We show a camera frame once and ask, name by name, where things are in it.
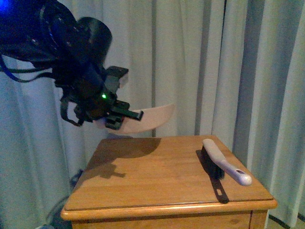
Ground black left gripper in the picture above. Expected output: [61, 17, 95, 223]
[54, 65, 144, 130]

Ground wooden nightstand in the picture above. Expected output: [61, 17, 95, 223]
[61, 136, 277, 229]

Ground blue and black arm cables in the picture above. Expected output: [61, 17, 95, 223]
[0, 53, 55, 83]

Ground grey-green curtain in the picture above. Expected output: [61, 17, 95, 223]
[0, 0, 305, 229]

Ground beige plastic dustpan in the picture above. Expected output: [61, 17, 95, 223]
[93, 104, 175, 134]

